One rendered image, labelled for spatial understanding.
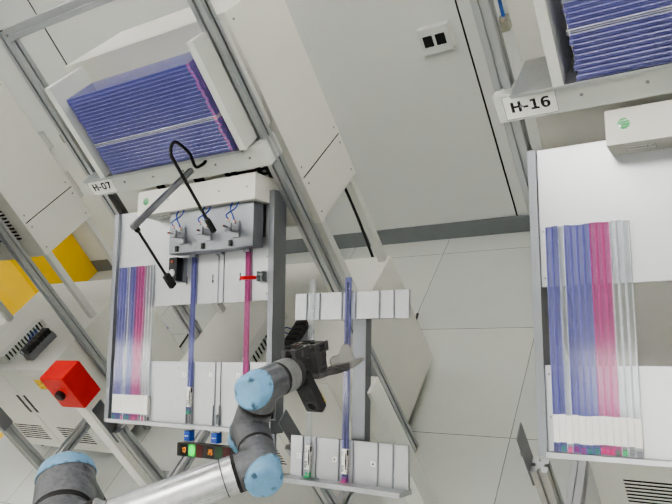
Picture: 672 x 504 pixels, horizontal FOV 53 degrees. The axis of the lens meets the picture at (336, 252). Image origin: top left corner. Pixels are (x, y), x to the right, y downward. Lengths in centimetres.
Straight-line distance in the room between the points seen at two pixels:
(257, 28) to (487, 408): 165
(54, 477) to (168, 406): 80
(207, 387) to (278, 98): 91
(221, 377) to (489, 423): 111
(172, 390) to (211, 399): 17
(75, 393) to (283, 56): 146
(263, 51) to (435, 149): 159
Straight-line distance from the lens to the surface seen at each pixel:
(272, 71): 212
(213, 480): 136
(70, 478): 149
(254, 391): 138
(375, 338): 248
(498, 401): 277
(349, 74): 346
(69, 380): 273
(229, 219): 198
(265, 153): 194
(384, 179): 369
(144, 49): 222
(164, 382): 225
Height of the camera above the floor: 197
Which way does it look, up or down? 29 degrees down
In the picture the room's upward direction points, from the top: 25 degrees counter-clockwise
